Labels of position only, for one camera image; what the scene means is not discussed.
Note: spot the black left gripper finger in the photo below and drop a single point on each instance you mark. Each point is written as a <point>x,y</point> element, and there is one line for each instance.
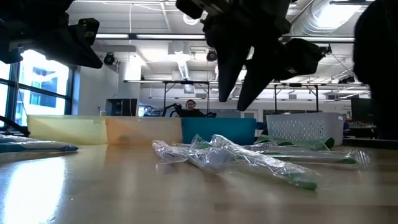
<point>77,54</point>
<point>88,31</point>

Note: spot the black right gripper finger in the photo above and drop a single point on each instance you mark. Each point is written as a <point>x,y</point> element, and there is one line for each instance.
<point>231,71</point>
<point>264,71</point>

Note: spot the black background robot arm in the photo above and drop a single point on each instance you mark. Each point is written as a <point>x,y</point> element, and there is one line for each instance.
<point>169,109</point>
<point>210,114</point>

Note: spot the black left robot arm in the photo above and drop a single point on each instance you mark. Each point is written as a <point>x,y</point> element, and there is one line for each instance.
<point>31,15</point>

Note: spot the long ceiling light bar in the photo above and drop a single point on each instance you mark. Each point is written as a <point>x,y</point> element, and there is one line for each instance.
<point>171,36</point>
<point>112,35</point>
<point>320,39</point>

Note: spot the black round ceiling spotlight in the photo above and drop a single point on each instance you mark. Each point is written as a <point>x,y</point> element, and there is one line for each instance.
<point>109,59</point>
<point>211,56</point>

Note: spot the black overhead beam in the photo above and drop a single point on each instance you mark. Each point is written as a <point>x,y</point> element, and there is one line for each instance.
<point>132,36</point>

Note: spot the person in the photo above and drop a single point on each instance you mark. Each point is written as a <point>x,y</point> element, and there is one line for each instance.
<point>190,107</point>

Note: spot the teal plastic bin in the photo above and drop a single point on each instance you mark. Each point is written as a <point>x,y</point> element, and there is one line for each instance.
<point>236,130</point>

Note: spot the small beige cup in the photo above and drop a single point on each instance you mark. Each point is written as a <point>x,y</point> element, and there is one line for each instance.
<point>103,113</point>

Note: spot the black equipment box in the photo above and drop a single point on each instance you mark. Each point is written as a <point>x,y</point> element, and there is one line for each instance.
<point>121,107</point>

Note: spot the white perforated plastic basket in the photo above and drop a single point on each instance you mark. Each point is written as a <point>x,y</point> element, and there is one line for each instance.
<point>304,127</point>

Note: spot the yellow plastic bin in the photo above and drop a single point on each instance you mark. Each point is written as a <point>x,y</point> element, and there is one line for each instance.
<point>68,129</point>

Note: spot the black ceiling track lamp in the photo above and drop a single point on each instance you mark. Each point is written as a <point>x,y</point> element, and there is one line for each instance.
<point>346,80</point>

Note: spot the orange plastic bin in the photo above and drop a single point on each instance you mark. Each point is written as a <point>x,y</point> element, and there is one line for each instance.
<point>143,130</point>

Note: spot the purple toothbrush in clear wrapper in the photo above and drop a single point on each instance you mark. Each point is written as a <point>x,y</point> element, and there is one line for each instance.
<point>168,152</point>

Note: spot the black background desk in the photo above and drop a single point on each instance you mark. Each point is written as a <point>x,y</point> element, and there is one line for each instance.
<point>357,132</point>

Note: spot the black background rack frame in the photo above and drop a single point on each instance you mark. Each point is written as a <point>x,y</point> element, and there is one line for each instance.
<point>186,82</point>

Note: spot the white ceiling air duct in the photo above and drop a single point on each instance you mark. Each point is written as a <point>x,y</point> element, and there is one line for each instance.
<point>178,49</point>

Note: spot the black aluminium table frame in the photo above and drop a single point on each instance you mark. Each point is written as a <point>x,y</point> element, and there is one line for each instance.
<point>15,126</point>

